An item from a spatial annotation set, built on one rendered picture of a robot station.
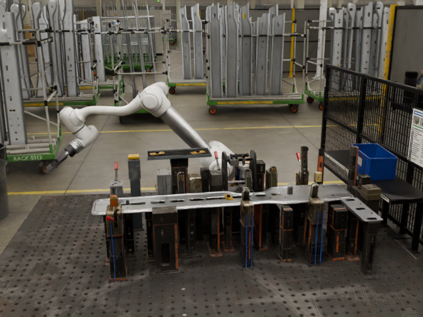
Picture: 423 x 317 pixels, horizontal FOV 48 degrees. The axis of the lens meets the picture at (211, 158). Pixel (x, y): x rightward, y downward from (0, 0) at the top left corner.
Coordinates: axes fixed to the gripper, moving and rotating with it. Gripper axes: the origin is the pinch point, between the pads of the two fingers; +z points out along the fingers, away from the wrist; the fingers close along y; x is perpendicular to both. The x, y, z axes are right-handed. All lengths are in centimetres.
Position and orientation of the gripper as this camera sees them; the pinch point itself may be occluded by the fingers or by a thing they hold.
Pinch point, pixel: (48, 170)
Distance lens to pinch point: 324.4
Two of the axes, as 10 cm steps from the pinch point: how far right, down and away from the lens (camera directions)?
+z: -6.5, 6.6, -3.8
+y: 3.6, -1.8, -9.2
